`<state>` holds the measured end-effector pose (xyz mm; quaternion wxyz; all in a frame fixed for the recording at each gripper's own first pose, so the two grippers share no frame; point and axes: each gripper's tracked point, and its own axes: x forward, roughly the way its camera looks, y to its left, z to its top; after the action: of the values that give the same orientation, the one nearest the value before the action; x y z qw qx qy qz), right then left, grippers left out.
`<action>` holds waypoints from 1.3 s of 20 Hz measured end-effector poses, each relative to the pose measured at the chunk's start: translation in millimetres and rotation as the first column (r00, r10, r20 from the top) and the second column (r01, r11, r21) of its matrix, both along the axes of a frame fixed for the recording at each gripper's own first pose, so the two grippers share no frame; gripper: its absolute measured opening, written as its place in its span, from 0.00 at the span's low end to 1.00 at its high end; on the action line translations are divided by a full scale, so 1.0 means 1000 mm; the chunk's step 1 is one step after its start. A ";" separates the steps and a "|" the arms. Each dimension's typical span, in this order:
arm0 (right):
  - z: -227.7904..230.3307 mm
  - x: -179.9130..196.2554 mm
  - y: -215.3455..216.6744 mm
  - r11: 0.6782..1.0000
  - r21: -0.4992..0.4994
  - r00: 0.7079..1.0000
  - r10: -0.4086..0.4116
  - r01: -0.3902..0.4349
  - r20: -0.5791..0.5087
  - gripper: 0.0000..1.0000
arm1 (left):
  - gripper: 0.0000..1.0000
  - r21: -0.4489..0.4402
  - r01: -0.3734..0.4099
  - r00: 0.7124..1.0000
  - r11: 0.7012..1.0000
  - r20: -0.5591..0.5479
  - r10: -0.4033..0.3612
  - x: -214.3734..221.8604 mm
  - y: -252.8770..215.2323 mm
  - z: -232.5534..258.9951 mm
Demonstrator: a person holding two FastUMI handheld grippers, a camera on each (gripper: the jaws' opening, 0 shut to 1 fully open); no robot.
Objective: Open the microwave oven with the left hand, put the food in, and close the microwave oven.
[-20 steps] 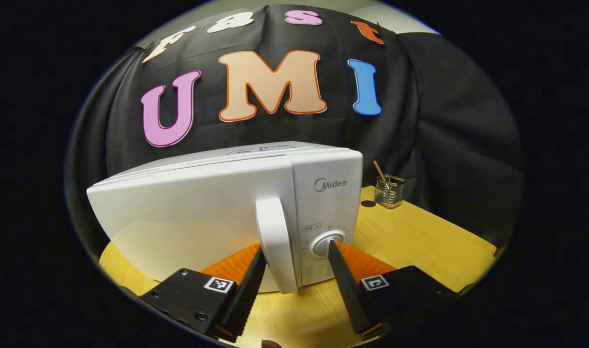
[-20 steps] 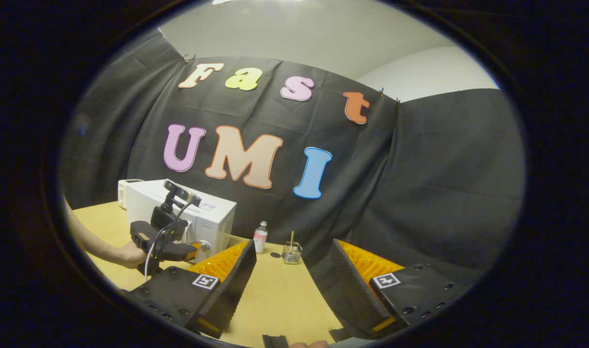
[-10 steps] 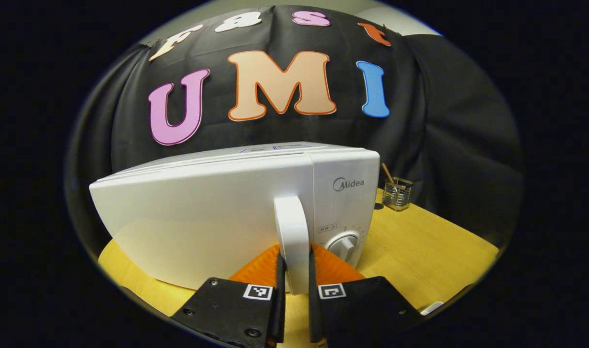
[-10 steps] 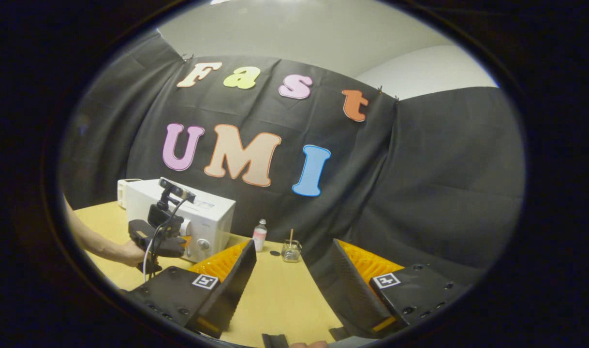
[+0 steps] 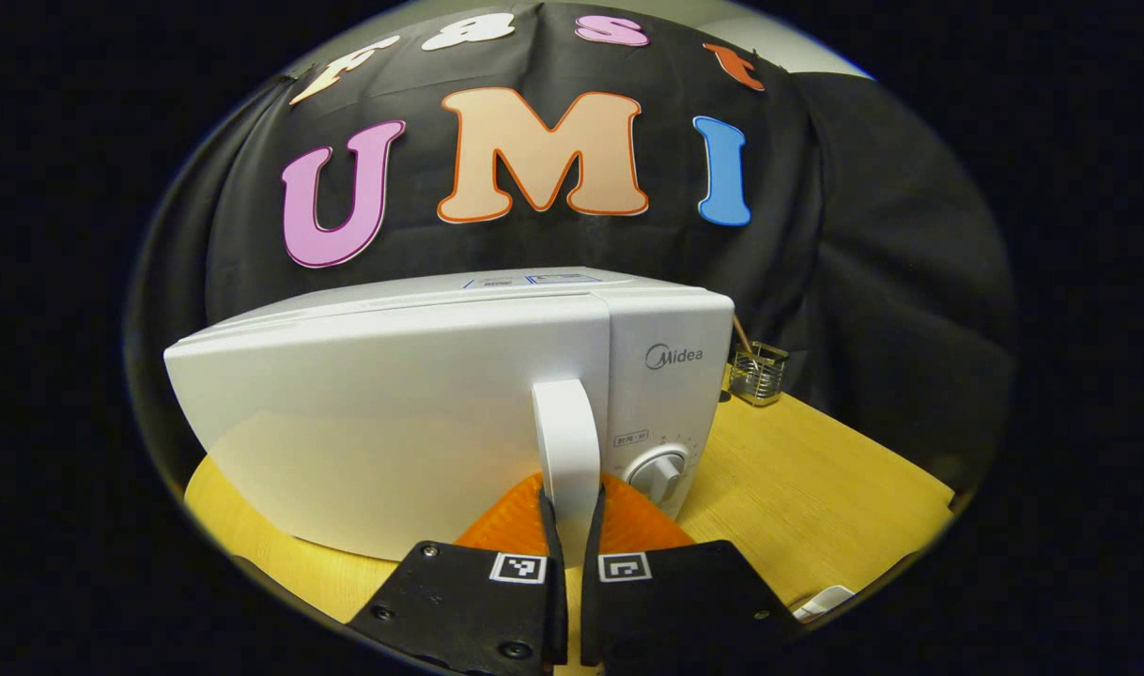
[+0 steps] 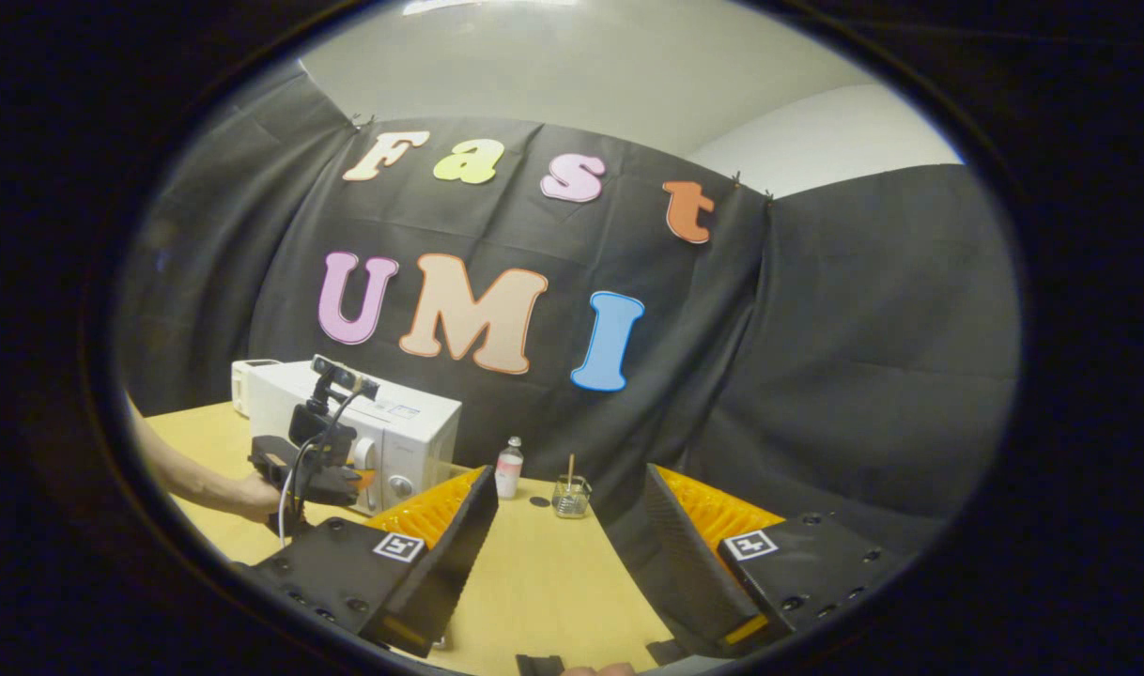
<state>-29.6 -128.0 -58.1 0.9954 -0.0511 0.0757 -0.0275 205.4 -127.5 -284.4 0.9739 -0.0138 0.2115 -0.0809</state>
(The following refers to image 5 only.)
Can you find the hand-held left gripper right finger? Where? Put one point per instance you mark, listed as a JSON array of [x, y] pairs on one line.
[[591, 610]]

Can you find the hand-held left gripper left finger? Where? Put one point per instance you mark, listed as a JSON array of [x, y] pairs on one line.
[[556, 610]]

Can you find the white microwave oven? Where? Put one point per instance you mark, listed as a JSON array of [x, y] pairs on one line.
[[394, 404]]

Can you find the white foam tray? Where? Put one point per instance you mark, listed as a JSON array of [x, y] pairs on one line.
[[821, 603]]

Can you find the clear glass cup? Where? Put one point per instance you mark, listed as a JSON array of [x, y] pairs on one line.
[[760, 376]]

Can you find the thin wooden stick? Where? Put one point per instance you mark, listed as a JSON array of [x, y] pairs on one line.
[[741, 333]]

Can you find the black backdrop cloth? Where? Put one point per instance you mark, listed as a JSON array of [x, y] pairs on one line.
[[863, 235]]

